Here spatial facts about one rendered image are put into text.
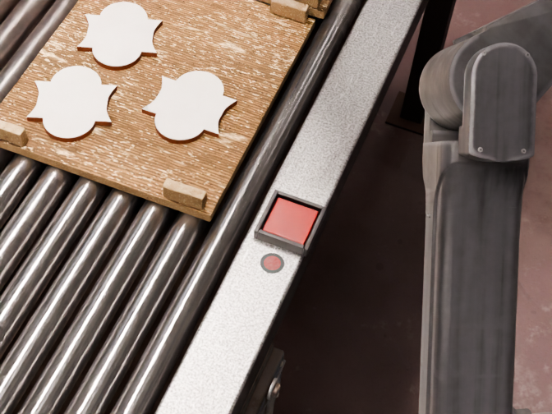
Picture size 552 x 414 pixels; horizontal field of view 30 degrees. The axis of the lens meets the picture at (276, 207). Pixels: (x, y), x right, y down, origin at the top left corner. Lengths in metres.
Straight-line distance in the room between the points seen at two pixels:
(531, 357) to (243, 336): 1.23
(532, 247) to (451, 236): 1.95
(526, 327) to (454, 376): 1.81
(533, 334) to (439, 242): 1.82
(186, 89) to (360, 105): 0.26
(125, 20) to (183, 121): 0.22
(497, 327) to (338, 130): 0.87
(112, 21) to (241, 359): 0.58
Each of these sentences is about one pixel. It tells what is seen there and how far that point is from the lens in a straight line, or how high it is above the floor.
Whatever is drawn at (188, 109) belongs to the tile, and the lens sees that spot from 1.47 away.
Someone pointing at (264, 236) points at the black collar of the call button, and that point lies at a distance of 1.36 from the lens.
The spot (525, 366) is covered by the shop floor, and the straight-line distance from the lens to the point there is 2.41.
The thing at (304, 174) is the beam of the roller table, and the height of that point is 0.92.
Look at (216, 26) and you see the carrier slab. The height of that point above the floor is 0.94.
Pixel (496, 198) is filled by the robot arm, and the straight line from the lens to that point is 0.65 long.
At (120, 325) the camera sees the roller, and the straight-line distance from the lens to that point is 1.30.
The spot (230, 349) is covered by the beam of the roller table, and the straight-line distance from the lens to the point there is 1.28.
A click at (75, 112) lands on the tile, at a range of 1.47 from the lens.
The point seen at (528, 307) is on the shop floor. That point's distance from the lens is 2.49.
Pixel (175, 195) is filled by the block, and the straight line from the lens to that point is 1.37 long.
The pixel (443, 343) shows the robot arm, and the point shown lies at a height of 1.49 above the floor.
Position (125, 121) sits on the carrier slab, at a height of 0.94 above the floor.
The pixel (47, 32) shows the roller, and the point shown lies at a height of 0.92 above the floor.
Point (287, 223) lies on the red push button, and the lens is 1.37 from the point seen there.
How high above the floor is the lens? 2.04
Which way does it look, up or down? 54 degrees down
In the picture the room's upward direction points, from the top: 6 degrees clockwise
